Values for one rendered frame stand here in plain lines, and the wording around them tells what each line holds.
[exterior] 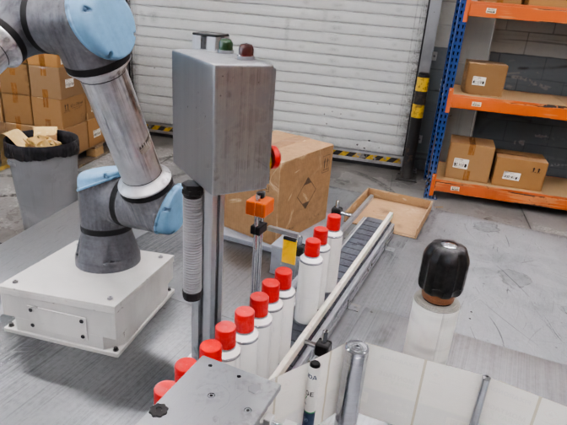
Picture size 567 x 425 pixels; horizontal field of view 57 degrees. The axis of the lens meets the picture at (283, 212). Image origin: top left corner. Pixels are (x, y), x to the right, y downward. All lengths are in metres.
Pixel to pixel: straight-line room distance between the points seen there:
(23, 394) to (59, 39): 0.66
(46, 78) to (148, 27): 1.55
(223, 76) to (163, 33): 5.04
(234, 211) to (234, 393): 1.08
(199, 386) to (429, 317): 0.50
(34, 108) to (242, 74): 4.12
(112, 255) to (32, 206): 2.37
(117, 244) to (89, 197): 0.13
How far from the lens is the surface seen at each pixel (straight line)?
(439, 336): 1.02
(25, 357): 1.25
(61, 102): 4.66
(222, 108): 0.74
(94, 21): 0.92
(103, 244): 1.25
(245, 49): 0.78
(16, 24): 1.01
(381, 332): 1.22
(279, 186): 1.52
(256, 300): 0.89
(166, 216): 1.12
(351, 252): 1.54
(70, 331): 1.22
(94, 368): 1.18
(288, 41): 5.31
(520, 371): 1.23
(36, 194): 3.56
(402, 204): 2.10
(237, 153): 0.76
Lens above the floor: 1.57
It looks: 23 degrees down
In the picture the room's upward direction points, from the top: 4 degrees clockwise
